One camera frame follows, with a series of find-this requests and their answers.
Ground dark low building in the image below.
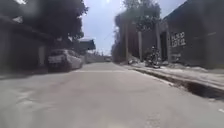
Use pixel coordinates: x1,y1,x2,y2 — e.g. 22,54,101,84
0,14,54,74

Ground large dark tree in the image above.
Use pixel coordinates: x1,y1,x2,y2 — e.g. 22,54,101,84
0,0,90,43

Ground dark roadside gutter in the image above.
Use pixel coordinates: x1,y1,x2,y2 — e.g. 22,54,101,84
133,68,224,101

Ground grey concrete pavement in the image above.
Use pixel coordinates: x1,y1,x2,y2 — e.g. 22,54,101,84
122,61,224,90

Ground white car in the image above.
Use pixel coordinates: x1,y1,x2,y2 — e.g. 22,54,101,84
46,48,84,73

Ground building with blue awning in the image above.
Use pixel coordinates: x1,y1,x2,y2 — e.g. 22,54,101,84
78,38,98,64

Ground grey concrete road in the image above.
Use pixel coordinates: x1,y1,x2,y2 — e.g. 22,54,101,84
0,61,224,128

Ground tall leafy tree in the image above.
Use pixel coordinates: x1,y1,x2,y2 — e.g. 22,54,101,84
114,0,162,34

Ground motorcycle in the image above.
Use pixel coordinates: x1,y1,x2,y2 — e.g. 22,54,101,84
145,45,162,69

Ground dark building with painted wall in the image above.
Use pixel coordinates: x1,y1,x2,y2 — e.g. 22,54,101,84
113,0,224,70

